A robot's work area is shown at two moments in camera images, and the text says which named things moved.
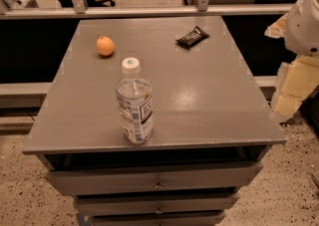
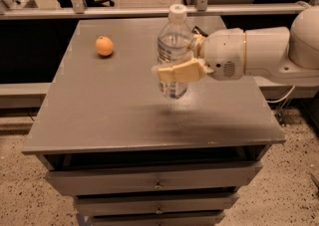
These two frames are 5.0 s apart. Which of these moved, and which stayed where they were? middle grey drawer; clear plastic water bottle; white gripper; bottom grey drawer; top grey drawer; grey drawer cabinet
Moved: white gripper; clear plastic water bottle
Stayed: bottom grey drawer; middle grey drawer; top grey drawer; grey drawer cabinet
